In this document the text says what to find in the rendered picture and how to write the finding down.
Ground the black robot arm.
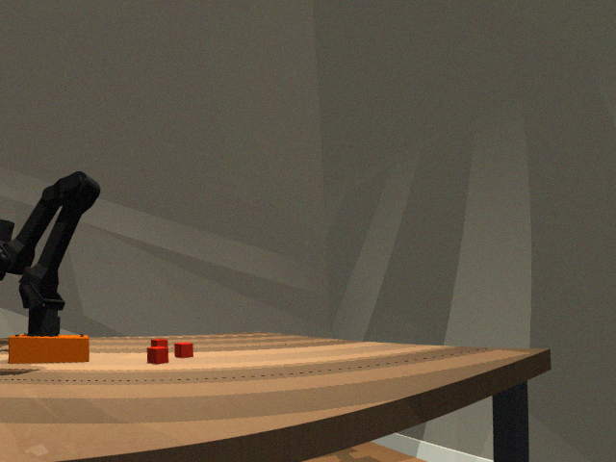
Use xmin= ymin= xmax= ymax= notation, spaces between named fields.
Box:
xmin=0 ymin=171 xmax=100 ymax=337

